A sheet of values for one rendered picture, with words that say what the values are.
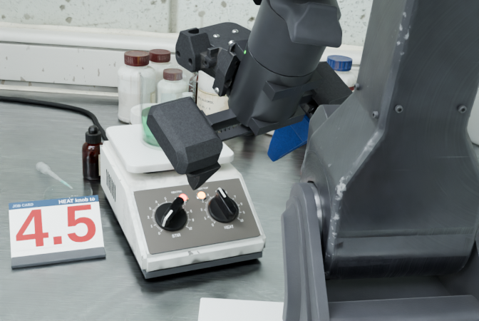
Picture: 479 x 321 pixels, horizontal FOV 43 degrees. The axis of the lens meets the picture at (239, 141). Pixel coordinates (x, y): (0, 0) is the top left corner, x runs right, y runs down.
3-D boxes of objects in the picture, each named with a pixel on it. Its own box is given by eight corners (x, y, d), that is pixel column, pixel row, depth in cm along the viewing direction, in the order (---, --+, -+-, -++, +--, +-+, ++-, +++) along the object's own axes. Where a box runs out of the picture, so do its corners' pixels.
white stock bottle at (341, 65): (320, 130, 101) (328, 63, 96) (307, 118, 106) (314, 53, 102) (356, 130, 102) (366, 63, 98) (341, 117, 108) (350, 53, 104)
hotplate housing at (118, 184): (266, 261, 63) (273, 192, 61) (142, 284, 58) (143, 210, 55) (194, 173, 82) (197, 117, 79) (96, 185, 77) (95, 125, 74)
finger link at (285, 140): (340, 125, 56) (304, 80, 59) (310, 135, 54) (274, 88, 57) (314, 170, 61) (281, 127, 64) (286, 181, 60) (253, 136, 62)
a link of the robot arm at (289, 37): (368, 26, 40) (338, -55, 46) (286, 14, 38) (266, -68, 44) (329, 98, 45) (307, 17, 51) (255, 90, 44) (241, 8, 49)
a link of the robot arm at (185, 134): (392, 53, 51) (347, 6, 53) (199, 108, 41) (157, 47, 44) (353, 119, 57) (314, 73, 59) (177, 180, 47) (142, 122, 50)
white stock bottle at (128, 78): (130, 127, 97) (130, 59, 93) (110, 115, 101) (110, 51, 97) (162, 120, 100) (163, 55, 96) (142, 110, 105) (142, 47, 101)
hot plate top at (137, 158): (237, 162, 67) (237, 155, 67) (128, 175, 62) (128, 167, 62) (199, 125, 77) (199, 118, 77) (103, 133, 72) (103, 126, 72)
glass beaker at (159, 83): (126, 143, 69) (125, 69, 66) (170, 130, 73) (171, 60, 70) (166, 162, 64) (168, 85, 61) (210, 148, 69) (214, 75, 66)
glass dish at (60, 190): (53, 225, 67) (51, 207, 67) (37, 204, 72) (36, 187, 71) (100, 214, 70) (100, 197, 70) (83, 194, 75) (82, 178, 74)
